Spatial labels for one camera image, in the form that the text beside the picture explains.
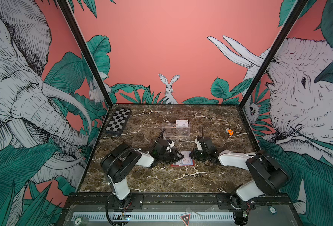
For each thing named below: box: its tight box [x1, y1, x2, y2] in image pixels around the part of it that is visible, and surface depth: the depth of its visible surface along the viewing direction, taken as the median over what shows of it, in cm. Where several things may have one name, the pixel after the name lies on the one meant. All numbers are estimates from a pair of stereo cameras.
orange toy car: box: [225, 128, 234, 136], surface depth 104 cm
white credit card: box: [175, 119, 189, 128], surface depth 100 cm
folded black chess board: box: [104, 107, 132, 136], surface depth 106 cm
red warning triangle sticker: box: [180, 213, 191, 226], surface depth 70 cm
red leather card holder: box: [170, 159, 196, 168], surface depth 90 cm
